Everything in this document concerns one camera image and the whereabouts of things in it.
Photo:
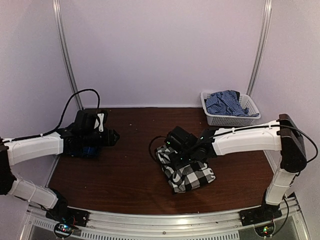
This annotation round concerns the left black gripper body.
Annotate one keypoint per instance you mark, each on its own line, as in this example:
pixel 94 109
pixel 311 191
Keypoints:
pixel 89 139

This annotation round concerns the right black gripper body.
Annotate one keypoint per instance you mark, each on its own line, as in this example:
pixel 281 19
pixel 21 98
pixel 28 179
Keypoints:
pixel 186 158

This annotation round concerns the blue plaid shirt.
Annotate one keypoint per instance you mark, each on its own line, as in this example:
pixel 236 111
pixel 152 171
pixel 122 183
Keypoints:
pixel 86 152

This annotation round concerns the black white checked shirt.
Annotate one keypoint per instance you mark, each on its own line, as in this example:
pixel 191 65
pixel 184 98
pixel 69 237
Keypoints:
pixel 185 179

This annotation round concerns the white plastic laundry basket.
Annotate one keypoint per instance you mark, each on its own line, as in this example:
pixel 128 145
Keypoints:
pixel 230 120

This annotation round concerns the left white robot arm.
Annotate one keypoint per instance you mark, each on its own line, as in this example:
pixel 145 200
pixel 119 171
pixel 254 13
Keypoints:
pixel 17 150

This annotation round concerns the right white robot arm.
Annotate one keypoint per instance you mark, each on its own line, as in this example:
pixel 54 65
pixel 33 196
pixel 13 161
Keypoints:
pixel 278 135

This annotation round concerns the light blue checked shirt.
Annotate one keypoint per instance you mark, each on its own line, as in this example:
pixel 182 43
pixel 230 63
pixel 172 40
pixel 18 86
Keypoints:
pixel 226 103

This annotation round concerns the left circuit board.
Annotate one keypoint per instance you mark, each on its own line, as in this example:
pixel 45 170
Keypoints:
pixel 62 230

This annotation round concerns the circuit board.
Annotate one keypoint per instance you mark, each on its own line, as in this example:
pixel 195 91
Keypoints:
pixel 62 230
pixel 264 231

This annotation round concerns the right circuit board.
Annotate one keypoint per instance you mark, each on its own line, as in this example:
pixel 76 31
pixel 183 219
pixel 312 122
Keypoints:
pixel 264 231

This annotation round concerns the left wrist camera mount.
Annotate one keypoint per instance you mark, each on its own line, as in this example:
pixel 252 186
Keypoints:
pixel 100 120

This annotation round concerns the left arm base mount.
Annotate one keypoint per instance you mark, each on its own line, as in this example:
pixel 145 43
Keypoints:
pixel 74 217

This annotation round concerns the aluminium front rail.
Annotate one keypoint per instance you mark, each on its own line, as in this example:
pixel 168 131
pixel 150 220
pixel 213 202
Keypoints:
pixel 221 225

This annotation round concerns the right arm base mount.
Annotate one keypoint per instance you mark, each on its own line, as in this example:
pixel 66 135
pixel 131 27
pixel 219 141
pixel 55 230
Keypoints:
pixel 258 215

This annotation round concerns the left aluminium frame post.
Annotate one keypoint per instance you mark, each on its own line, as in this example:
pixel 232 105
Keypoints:
pixel 63 45

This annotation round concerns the aluminium frame post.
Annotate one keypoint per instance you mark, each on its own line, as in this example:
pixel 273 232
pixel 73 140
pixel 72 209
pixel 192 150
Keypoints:
pixel 63 45
pixel 263 36

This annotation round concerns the right aluminium frame post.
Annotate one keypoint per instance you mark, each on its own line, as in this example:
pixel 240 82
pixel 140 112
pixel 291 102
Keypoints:
pixel 263 36

